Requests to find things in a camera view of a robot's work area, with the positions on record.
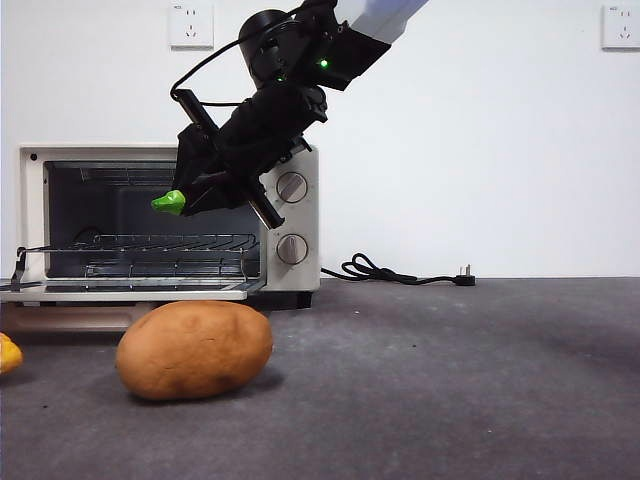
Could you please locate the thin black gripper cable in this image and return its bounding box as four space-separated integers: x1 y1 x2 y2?
169 12 301 109

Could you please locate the brown potato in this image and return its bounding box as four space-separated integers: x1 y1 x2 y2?
115 299 274 401

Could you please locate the glass oven door with handle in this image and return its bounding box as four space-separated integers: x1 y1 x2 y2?
0 277 268 334

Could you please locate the oven timer knob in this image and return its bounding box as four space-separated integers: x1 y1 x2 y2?
276 233 309 265

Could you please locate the purple eggplant with green stem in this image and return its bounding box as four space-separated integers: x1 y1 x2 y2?
150 189 188 216

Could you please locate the oven temperature knob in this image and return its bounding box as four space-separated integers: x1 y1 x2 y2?
275 172 309 204

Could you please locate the black power cable with plug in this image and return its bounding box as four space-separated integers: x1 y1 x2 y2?
319 252 476 289

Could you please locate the white wall socket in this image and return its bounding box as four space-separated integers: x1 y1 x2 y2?
168 4 215 51
600 4 640 51

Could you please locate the oven wire rack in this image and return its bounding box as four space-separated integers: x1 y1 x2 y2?
17 232 257 266

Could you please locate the yellow vegetable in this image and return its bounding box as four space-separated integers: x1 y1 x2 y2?
0 333 25 376

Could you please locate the white Toshiba toaster oven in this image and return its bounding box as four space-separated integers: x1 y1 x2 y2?
17 143 321 309

